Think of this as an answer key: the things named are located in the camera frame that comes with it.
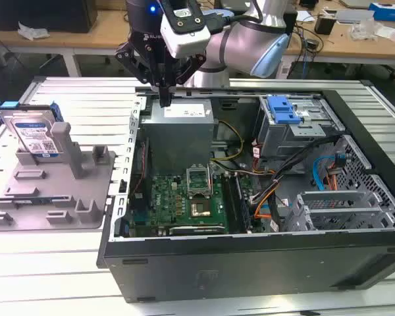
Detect metal socket cover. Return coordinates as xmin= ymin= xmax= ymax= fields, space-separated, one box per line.
xmin=186 ymin=167 xmax=213 ymax=198

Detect large black box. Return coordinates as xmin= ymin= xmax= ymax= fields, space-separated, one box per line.
xmin=0 ymin=0 xmax=98 ymax=34

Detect hard disk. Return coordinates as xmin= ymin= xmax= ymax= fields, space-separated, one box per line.
xmin=0 ymin=100 xmax=65 ymax=159

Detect black camera cable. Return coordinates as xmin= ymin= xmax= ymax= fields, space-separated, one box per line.
xmin=207 ymin=11 xmax=261 ymax=34

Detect green motherboard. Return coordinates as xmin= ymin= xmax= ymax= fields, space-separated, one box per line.
xmin=131 ymin=174 xmax=254 ymax=235

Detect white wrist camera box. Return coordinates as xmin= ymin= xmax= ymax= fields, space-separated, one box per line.
xmin=159 ymin=0 xmax=212 ymax=59

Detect grey power supply unit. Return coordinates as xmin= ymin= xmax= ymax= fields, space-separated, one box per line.
xmin=140 ymin=98 xmax=218 ymax=172

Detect small black box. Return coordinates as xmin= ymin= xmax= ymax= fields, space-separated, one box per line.
xmin=314 ymin=14 xmax=336 ymax=36

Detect metal optical drive cage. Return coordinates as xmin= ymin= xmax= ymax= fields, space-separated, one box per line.
xmin=255 ymin=95 xmax=346 ymax=161

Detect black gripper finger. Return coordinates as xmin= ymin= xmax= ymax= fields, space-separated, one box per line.
xmin=165 ymin=53 xmax=207 ymax=108
xmin=115 ymin=42 xmax=166 ymax=108

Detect blue cardboard box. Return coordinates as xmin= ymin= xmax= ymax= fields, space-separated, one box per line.
xmin=368 ymin=1 xmax=395 ymax=22

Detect black PC case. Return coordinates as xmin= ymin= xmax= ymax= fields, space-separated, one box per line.
xmin=97 ymin=84 xmax=395 ymax=303

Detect orange red power wire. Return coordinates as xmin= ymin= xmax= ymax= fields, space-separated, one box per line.
xmin=325 ymin=149 xmax=346 ymax=194

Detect blue plastic drive latch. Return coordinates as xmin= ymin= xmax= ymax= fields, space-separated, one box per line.
xmin=266 ymin=95 xmax=302 ymax=125

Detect black power wire bundle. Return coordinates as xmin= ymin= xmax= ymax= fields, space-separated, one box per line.
xmin=250 ymin=133 xmax=342 ymax=231

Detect CPU socket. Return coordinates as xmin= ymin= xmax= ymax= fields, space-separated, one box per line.
xmin=189 ymin=201 xmax=211 ymax=219

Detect blue data wire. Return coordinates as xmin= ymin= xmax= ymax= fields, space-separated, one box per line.
xmin=311 ymin=153 xmax=346 ymax=191

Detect yellow black wires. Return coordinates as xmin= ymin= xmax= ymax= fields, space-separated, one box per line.
xmin=210 ymin=118 xmax=245 ymax=164

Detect wooden desk white frame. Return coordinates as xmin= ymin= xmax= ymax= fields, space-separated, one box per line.
xmin=282 ymin=0 xmax=395 ymax=80
xmin=0 ymin=9 xmax=136 ymax=78

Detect grey parts rack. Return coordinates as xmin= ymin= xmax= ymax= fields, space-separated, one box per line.
xmin=0 ymin=121 xmax=118 ymax=233

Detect clear plastic bag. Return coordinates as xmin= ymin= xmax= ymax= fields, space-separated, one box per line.
xmin=18 ymin=21 xmax=50 ymax=42

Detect RAM slot black clips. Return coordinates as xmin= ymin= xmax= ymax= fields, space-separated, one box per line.
xmin=222 ymin=173 xmax=238 ymax=232
xmin=232 ymin=173 xmax=248 ymax=231

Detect metal disk bay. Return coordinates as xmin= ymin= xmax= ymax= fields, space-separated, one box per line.
xmin=281 ymin=189 xmax=395 ymax=233

